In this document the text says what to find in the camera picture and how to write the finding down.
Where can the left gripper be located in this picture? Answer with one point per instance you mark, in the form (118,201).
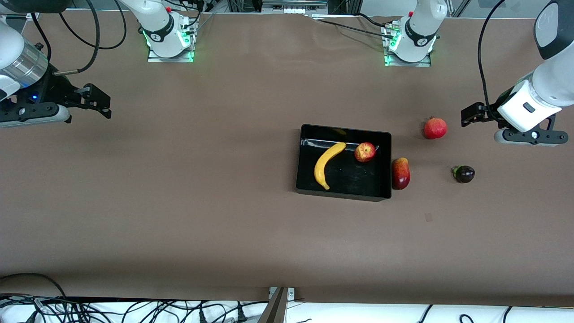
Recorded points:
(498,104)

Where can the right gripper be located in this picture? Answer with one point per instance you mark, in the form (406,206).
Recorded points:
(57,89)

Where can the red yellow apple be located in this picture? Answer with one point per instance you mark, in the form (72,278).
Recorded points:
(365,152)

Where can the black rectangular plastic tray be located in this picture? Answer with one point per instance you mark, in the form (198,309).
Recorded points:
(354,179)

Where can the yellow banana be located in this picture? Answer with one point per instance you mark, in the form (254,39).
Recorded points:
(322,166)

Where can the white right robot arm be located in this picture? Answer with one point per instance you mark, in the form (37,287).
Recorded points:
(157,20)

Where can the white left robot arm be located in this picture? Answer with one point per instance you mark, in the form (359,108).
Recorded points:
(556,76)

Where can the red pomegranate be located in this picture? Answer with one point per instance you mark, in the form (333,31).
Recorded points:
(435,128)

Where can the dark purple eggplant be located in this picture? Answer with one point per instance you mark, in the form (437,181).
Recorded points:
(465,174)

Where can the red mango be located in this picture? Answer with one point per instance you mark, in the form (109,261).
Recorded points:
(400,175)

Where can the dark diagonal metal bar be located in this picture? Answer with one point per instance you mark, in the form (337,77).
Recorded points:
(274,309)

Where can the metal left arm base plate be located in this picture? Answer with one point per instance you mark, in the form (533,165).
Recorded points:
(408,63)

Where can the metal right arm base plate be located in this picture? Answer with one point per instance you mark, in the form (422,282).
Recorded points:
(170,58)

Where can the aluminium frame with power strip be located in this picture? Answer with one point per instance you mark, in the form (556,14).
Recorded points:
(293,5)

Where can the small metal table bracket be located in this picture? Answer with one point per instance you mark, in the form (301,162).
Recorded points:
(291,293)

